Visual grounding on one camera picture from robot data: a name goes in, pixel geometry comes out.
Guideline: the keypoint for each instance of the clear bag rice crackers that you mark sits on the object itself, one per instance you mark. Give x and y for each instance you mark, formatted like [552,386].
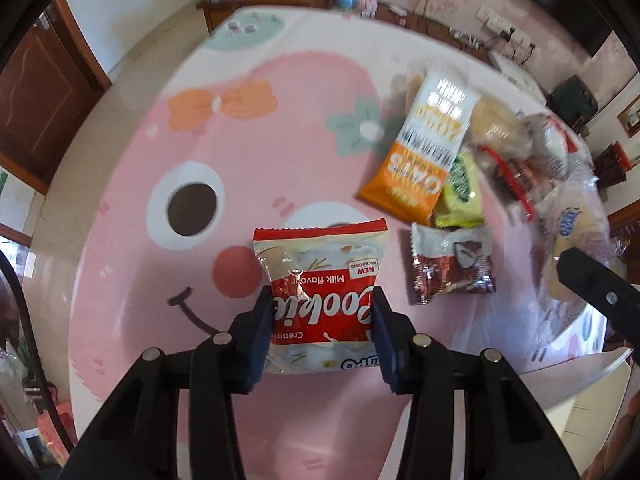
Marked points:
[493,125]

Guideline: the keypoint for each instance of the green yellow snack packet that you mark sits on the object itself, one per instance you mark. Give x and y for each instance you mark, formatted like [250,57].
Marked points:
[459,205]

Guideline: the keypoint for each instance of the dark green air fryer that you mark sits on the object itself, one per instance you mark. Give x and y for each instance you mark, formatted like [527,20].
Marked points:
[573,102]

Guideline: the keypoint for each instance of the wooden door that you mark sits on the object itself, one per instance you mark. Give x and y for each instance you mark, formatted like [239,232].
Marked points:
[49,86]

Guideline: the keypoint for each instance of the brown chocolate snack packet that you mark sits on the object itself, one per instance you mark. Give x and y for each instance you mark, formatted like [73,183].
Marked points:
[446,261]

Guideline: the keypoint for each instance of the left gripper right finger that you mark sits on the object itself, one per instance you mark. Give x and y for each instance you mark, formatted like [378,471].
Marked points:
[477,401]

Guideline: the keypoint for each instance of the red white cookie packet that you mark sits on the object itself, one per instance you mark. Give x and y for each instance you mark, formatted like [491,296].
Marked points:
[322,281]

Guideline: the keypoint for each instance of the wooden sideboard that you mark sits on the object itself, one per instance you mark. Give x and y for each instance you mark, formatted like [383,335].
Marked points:
[216,13]

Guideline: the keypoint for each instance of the orange oats bar packet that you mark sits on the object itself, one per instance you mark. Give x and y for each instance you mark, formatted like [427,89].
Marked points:
[415,169]

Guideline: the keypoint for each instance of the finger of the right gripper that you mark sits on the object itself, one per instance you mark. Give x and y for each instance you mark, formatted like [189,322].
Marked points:
[600,287]

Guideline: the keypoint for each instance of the clear bag blue label bread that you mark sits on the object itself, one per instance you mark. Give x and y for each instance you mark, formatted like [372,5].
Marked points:
[576,219]

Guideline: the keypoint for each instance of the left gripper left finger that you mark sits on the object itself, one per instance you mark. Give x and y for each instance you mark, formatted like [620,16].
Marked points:
[135,433]

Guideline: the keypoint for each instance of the white storage bin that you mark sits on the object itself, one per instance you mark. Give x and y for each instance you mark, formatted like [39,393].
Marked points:
[583,398]

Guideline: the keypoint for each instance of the cartoon printed table mat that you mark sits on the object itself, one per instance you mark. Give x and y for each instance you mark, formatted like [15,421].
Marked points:
[275,122]

